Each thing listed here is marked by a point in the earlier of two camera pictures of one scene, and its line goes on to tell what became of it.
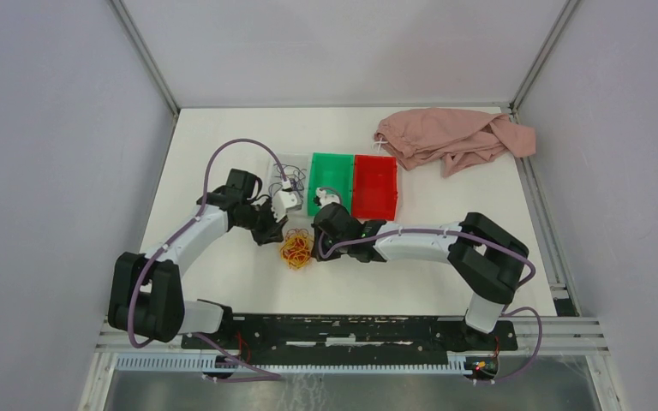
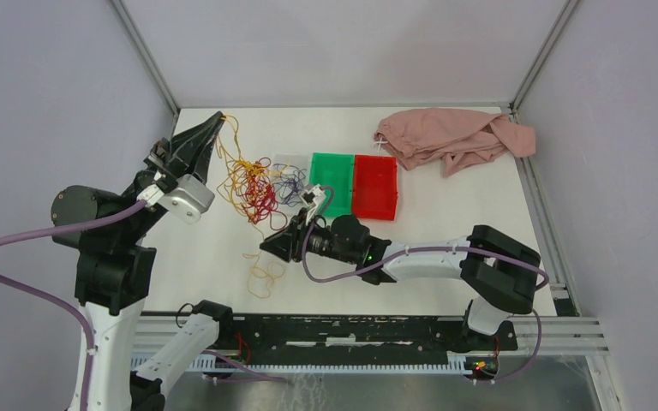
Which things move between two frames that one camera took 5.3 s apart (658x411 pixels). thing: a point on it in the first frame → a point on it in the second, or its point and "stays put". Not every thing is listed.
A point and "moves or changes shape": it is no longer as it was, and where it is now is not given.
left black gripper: (274, 233) → (172, 156)
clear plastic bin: (290, 172) stays put
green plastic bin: (335, 171) stays put
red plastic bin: (374, 187) stays put
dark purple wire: (290, 175) stays put
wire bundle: (296, 247) moves or changes shape
